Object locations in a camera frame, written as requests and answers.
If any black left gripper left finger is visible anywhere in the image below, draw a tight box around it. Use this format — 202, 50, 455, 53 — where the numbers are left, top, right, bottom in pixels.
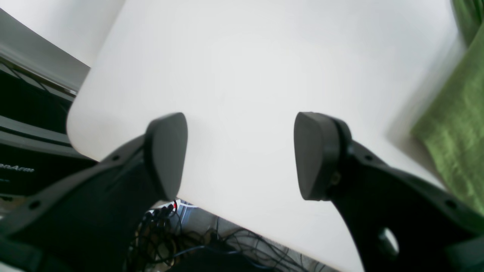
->
0, 113, 188, 272

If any white power strip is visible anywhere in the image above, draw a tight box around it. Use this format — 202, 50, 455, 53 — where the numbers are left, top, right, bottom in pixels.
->
148, 199, 196, 213

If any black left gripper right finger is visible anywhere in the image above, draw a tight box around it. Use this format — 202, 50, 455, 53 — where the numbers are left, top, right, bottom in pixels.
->
294, 112, 484, 272

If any green T-shirt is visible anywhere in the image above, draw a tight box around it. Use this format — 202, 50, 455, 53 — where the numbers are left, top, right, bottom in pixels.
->
411, 0, 484, 214

